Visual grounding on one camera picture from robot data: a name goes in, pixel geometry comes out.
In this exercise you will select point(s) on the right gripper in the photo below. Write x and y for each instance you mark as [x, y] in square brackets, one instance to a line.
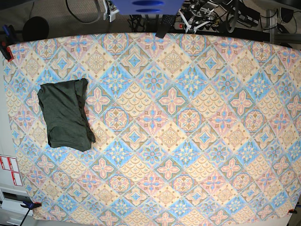
[110, 10]

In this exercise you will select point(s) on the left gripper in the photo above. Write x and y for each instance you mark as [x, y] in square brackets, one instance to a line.
[197, 16]

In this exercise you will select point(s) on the dark green long-sleeve shirt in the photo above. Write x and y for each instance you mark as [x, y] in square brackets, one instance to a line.
[63, 109]

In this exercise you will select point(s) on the blue plastic box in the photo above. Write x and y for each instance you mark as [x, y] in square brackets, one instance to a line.
[143, 7]

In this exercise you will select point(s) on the black power strip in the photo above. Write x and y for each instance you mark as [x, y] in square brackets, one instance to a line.
[181, 25]

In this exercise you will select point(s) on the black remote control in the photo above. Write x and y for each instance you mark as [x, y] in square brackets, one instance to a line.
[166, 23]

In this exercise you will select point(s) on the black round stand base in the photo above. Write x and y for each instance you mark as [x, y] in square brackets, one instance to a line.
[36, 28]

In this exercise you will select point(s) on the blue clamp top left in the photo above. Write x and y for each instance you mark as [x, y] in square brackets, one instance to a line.
[4, 45]

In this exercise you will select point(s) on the blue clamp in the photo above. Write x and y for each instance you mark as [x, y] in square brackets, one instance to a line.
[29, 206]
[4, 45]

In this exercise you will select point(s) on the patterned pastel tablecloth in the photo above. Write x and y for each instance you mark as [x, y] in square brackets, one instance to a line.
[190, 129]

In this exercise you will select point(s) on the red white label stickers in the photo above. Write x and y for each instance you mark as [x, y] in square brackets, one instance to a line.
[9, 171]

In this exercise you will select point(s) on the blue clamp bottom left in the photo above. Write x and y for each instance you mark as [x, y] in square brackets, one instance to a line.
[29, 206]

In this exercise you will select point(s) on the red clamp bottom right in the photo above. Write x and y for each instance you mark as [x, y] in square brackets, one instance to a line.
[293, 211]

